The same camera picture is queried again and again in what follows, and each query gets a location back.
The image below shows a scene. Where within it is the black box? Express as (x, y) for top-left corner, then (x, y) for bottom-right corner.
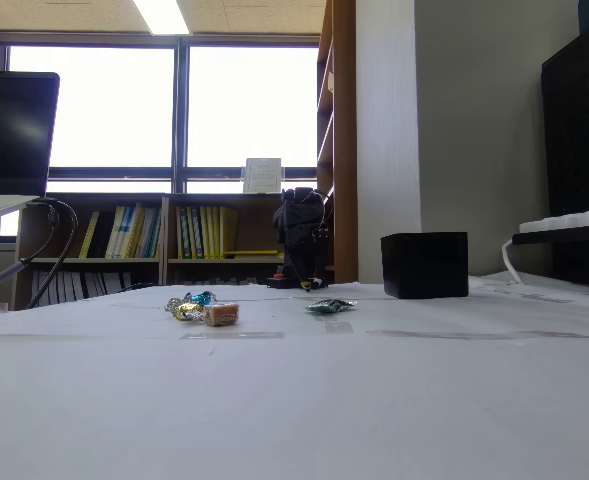
(379, 231), (470, 300)

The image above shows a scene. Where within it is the ceiling light panel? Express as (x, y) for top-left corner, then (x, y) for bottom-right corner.
(132, 0), (193, 36)

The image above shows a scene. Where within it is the black pegboard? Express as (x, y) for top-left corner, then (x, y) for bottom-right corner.
(541, 9), (589, 287)

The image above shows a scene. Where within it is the thick black cable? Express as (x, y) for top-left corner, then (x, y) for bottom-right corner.
(26, 198), (79, 310)

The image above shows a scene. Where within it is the blue wrapped candy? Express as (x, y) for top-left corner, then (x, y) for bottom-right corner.
(182, 290), (219, 306)

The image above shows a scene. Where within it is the white power strip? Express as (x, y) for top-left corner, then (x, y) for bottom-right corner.
(518, 208), (589, 235)

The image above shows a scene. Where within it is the low wooden bookcase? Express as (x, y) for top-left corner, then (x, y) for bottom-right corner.
(13, 192), (286, 311)

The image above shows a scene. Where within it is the thin black cable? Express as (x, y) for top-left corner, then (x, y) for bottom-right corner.
(18, 202), (58, 264)

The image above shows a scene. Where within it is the dark window frame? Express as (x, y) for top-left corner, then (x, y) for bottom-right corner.
(0, 33), (321, 196)

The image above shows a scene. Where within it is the gold wrapped candy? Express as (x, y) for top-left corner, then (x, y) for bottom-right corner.
(166, 297), (205, 322)

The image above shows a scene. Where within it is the white paper sign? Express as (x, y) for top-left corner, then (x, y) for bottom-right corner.
(242, 157), (284, 195)

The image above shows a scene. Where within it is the white paper table cover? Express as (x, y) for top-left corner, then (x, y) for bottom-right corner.
(0, 272), (589, 480)

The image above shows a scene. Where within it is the white power cable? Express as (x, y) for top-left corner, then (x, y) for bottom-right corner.
(501, 238), (526, 285)

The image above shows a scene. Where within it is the tall wooden bookshelf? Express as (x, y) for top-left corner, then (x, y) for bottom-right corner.
(316, 0), (359, 284)

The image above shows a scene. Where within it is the orange caramel candy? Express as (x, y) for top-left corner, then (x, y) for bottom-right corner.
(202, 301), (241, 328)

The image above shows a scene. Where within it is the slanted yellow book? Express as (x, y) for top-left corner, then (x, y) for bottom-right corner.
(78, 211), (101, 260)

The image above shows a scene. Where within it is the green foil packet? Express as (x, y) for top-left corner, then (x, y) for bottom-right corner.
(304, 297), (358, 315)

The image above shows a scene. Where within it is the thick yellow book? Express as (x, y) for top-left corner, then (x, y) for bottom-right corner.
(219, 206), (240, 260)

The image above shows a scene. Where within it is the laptop with black screen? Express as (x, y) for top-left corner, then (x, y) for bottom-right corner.
(0, 70), (61, 226)

